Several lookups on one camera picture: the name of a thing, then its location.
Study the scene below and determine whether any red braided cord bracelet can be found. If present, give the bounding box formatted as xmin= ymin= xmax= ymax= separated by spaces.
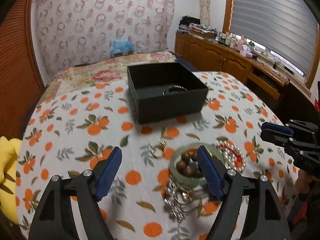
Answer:
xmin=217 ymin=143 xmax=247 ymax=167

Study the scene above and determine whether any white pearl necklace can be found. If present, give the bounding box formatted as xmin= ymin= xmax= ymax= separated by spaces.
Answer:
xmin=215 ymin=140 xmax=247 ymax=173

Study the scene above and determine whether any pale green jade bangle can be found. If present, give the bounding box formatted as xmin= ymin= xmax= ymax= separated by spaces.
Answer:
xmin=169 ymin=142 xmax=223 ymax=189

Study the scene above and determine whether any brown wooden bead bracelet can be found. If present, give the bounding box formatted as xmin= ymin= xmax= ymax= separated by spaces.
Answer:
xmin=175 ymin=151 xmax=205 ymax=179

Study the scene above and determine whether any person's right hand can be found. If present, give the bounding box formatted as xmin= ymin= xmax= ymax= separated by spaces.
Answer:
xmin=296 ymin=169 xmax=312 ymax=194

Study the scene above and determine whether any wooden sideboard cabinet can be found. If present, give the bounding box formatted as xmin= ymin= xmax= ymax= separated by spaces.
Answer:
xmin=174 ymin=31 xmax=288 ymax=111

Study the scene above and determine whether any pink tissue box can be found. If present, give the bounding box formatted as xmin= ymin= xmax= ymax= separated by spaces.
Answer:
xmin=240 ymin=45 xmax=253 ymax=59

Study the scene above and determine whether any yellow plush pillow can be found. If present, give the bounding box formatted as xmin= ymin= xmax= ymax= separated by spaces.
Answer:
xmin=1 ymin=136 xmax=22 ymax=225

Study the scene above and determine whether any cosmetic bottles group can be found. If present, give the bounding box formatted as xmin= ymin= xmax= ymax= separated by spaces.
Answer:
xmin=216 ymin=32 xmax=255 ymax=53

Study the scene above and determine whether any orange print white cloth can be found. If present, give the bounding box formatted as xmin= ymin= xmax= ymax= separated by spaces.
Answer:
xmin=16 ymin=72 xmax=298 ymax=239

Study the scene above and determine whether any black open storage box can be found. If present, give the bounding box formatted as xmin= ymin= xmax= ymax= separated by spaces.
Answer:
xmin=127 ymin=62 xmax=209 ymax=124

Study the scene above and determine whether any grey window blind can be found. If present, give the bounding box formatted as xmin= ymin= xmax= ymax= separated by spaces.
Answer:
xmin=230 ymin=0 xmax=317 ymax=75

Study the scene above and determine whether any pile of folded clothes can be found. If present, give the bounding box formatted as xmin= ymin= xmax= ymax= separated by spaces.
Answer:
xmin=177 ymin=16 xmax=217 ymax=40

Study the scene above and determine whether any wooden louvered wardrobe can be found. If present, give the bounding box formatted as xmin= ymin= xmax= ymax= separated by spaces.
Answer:
xmin=1 ymin=0 xmax=44 ymax=139

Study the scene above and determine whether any floral bed quilt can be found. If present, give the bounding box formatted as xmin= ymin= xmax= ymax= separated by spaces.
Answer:
xmin=41 ymin=51 xmax=176 ymax=101

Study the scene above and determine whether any circle pattern lace curtain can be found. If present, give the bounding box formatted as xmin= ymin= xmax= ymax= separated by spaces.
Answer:
xmin=35 ymin=0 xmax=175 ymax=76

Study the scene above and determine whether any silver crystal chain bracelet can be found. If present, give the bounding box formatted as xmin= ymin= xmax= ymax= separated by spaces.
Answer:
xmin=162 ymin=178 xmax=198 ymax=222

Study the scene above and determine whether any gold ring pair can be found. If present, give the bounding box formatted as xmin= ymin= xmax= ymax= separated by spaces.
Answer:
xmin=149 ymin=140 xmax=167 ymax=158

